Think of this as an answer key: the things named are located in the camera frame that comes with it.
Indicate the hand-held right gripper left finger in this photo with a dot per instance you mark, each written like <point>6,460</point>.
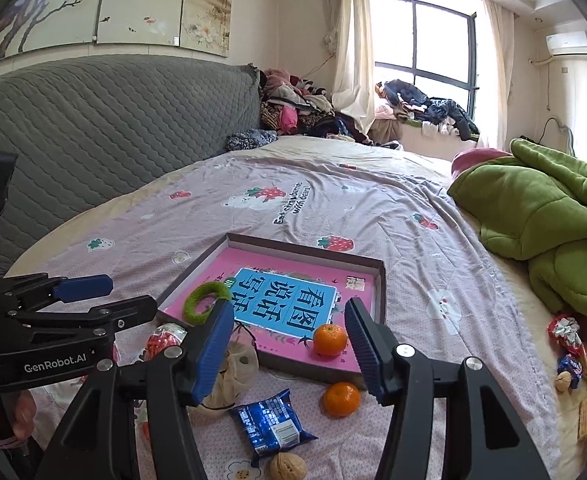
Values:
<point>213,355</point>

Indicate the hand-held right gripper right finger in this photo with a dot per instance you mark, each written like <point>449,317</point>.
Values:
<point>366,350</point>

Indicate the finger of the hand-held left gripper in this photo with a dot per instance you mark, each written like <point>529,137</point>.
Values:
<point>128,310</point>
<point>83,287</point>

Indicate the blue snack packet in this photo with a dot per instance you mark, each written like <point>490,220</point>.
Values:
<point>268,425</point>

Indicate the grey cardboard box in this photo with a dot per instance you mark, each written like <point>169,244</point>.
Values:
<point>303,246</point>

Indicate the person's left hand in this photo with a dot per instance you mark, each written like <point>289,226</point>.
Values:
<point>23,412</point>

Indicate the orange mandarin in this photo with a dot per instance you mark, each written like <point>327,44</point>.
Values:
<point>330,340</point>
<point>342,399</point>

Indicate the red white wrapped candy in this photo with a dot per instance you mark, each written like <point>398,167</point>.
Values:
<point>163,341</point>

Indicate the pink book with blue label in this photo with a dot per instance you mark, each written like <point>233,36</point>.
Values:
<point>258,260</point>

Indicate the strawberry print bedsheet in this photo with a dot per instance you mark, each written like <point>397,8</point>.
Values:
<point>373,200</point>

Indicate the grey quilted headboard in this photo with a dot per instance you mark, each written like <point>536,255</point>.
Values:
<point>98,125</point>

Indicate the red white snack packet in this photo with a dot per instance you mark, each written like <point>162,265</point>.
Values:
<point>565,332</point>

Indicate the blue wrapped candy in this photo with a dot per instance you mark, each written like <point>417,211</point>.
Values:
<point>568,364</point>

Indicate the dark patterned cloth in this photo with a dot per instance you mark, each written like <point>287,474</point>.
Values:
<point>251,139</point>

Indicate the pink pillow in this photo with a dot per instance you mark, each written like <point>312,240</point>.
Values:
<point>473,157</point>

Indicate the green fleece blanket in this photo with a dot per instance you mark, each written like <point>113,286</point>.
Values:
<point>538,205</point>

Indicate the pile of dark jackets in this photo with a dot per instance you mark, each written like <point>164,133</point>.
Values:
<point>413,97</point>

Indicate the pile of mixed clothes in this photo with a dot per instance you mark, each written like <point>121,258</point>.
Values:
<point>293,100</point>

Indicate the cream curtain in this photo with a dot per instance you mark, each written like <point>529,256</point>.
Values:
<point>498,60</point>
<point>353,35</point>

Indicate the black framed window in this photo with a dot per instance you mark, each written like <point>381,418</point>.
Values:
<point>443,35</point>

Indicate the white air conditioner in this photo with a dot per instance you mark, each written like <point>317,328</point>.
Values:
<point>568,42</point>

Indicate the floral wall painting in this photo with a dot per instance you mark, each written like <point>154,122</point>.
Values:
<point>123,5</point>

